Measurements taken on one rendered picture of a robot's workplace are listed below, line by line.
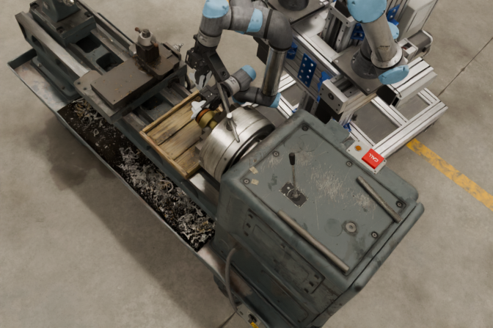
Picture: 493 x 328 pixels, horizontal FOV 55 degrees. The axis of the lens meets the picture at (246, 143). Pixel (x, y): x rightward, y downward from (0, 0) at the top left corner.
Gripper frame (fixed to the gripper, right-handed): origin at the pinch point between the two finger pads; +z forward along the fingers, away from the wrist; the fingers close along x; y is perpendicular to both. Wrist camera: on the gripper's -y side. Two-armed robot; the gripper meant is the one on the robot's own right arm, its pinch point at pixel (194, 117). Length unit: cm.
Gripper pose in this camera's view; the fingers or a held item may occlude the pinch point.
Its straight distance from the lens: 193.1
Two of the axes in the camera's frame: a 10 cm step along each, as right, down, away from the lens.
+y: -7.1, -6.3, 3.1
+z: -7.0, 5.7, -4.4
